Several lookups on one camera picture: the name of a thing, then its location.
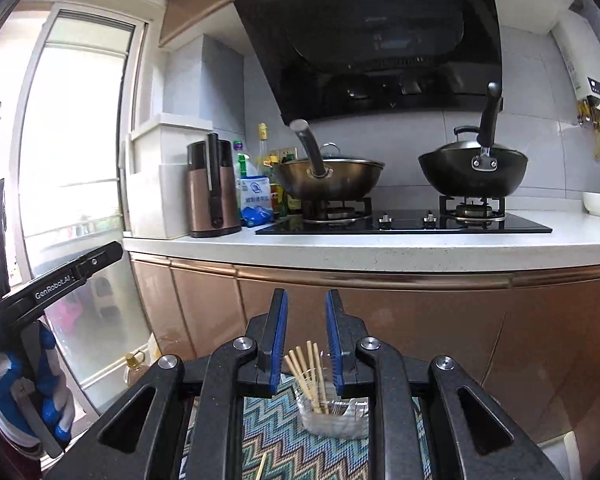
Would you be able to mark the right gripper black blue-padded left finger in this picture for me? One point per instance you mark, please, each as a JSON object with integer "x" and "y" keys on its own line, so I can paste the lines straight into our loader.
{"x": 184, "y": 418}

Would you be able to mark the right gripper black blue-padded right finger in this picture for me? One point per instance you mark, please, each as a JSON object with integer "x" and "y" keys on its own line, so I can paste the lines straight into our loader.
{"x": 426, "y": 417}

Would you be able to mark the blue white gloved hand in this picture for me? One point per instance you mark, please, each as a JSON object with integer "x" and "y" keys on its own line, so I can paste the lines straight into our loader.
{"x": 36, "y": 406}

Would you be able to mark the oil bottle on floor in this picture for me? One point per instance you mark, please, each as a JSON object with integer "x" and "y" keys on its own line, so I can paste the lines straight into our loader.
{"x": 135, "y": 366}

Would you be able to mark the wooden chopstick on mat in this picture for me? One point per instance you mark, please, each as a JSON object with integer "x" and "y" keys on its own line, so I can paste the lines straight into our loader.
{"x": 261, "y": 467}

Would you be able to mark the brown lower cabinets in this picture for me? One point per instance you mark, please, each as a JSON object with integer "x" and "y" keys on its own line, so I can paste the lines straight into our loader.
{"x": 531, "y": 338}

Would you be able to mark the zigzag patterned mat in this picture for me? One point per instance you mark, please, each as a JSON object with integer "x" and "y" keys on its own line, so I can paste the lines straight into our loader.
{"x": 273, "y": 426}

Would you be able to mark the clear glass utensil holder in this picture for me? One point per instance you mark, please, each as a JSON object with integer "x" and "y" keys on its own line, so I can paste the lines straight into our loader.
{"x": 340, "y": 418}

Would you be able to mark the glass balcony door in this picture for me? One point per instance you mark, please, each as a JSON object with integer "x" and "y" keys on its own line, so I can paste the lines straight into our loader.
{"x": 67, "y": 81}

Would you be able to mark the black gas stove top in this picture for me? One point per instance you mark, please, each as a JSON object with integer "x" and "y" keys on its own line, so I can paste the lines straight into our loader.
{"x": 452, "y": 216}

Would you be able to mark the copper electric kettle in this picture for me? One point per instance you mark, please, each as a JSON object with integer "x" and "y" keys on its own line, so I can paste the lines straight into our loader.
{"x": 213, "y": 208}

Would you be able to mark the blue white salt bag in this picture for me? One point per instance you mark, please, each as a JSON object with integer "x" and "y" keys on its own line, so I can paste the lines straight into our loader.
{"x": 256, "y": 206}

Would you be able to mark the white small bowl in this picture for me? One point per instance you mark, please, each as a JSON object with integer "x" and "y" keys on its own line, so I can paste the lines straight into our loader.
{"x": 591, "y": 203}

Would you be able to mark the black wok with lid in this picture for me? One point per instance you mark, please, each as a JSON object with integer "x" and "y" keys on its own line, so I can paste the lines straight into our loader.
{"x": 480, "y": 168}

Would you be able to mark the green cap bottle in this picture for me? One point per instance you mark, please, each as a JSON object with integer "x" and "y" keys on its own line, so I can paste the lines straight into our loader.
{"x": 241, "y": 163}

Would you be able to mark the yellow cap oil bottle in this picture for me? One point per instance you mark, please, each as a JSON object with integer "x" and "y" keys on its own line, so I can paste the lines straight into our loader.
{"x": 263, "y": 159}

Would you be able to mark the white water heater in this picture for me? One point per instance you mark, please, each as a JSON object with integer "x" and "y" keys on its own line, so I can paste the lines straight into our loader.
{"x": 580, "y": 51}

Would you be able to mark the black range hood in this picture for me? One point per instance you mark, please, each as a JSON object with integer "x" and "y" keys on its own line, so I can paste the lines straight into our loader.
{"x": 332, "y": 58}

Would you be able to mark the bronze wok with handle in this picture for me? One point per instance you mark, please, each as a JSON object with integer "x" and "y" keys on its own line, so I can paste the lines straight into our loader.
{"x": 316, "y": 179}

